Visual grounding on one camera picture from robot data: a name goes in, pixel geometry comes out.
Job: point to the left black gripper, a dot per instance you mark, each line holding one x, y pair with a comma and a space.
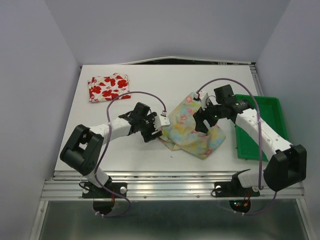
148, 136

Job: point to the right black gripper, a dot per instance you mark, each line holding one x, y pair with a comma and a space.
199, 116

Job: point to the pastel floral skirt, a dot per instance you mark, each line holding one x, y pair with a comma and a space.
181, 134

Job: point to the red poppy print skirt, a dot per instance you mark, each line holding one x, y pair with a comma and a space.
107, 88

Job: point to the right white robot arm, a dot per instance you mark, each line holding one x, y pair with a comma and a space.
287, 163

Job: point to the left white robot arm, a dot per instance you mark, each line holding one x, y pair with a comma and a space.
82, 149

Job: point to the green plastic tray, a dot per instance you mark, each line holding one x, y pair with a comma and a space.
261, 138

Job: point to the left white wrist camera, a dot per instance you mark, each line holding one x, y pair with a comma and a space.
161, 121

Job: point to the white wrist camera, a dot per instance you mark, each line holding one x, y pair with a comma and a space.
161, 121
203, 100

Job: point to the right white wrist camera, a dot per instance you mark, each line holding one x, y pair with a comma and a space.
203, 100

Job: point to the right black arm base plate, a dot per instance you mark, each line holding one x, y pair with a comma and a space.
225, 188

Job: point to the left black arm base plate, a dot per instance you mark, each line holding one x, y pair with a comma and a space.
90, 191

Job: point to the aluminium rail frame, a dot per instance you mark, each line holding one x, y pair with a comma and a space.
141, 185

